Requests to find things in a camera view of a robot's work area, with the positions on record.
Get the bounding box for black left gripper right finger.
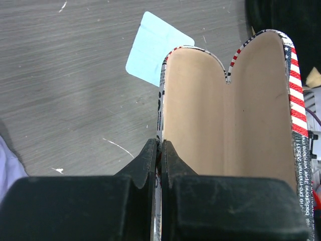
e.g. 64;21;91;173
161;141;309;240

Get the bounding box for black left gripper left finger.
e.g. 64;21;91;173
1;139;157;240

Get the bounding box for flag print glasses case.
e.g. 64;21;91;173
156;29;314;240

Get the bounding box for lavender crumpled cloth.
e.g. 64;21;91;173
0;137;28;201

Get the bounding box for light blue cleaning cloth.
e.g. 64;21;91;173
125;12;195;86

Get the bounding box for black floral plush blanket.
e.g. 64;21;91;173
245;0;320;88

